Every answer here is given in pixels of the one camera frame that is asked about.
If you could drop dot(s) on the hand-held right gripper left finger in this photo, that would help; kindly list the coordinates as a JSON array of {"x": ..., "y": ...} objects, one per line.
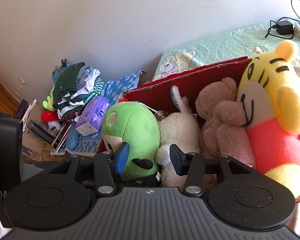
[{"x": 121, "y": 158}]

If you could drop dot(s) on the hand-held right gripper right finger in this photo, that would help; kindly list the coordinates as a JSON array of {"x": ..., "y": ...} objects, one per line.
[{"x": 175, "y": 160}]

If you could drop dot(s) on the white bunny plush toy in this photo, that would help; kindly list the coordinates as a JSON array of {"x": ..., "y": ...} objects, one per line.
[{"x": 177, "y": 130}]

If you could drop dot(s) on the green frog plush toy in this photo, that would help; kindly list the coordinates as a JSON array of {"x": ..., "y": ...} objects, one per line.
[{"x": 137, "y": 130}]

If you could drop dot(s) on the pink bear plush toy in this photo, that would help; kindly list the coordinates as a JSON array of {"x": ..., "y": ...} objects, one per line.
[{"x": 222, "y": 120}]

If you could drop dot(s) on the red cardboard box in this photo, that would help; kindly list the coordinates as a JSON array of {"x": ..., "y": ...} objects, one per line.
[{"x": 152, "y": 92}]

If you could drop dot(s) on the yellow tiger plush toy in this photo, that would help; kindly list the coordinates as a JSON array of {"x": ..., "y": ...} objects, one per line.
[{"x": 277, "y": 135}]

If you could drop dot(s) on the brown cardboard sheet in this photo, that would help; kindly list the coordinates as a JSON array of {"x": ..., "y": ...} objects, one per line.
[{"x": 35, "y": 145}]

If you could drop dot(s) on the black cylinder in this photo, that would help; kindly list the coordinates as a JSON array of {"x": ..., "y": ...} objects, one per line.
[{"x": 41, "y": 131}]

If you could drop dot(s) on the dark striped cloth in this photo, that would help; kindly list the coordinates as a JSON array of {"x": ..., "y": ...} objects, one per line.
[{"x": 22, "y": 110}]

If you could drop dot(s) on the purple tissue pack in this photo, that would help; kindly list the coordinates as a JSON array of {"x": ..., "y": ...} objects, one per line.
[{"x": 92, "y": 116}]

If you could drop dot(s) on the blue plastic object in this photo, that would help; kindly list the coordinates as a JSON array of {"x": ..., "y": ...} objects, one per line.
[{"x": 72, "y": 137}]

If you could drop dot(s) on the red and white plush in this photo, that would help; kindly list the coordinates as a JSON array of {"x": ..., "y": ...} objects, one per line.
[{"x": 48, "y": 117}]

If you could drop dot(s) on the small green toy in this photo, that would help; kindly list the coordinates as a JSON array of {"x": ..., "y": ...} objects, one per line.
[{"x": 48, "y": 102}]

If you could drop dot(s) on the blue floral towel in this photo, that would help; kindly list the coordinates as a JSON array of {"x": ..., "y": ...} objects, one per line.
[{"x": 120, "y": 86}]

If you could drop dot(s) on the pile of folded clothes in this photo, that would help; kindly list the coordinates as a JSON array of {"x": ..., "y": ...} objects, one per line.
[{"x": 70, "y": 87}]

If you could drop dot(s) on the cartoon print bed sheet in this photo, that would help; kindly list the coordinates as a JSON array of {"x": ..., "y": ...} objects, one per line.
[{"x": 215, "y": 45}]

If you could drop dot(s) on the black power adapter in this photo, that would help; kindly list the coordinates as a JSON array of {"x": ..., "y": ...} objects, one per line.
[{"x": 284, "y": 27}]

